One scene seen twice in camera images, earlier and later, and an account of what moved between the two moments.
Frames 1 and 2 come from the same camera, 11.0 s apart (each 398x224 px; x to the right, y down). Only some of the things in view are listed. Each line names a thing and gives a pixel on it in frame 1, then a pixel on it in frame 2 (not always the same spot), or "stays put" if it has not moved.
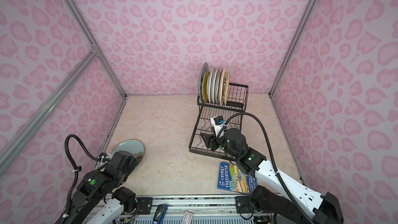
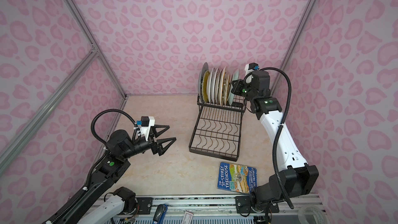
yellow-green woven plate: (204, 85) stays put
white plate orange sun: (216, 86) stays put
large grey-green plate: (204, 68) stays put
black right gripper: (210, 139) to (237, 89)
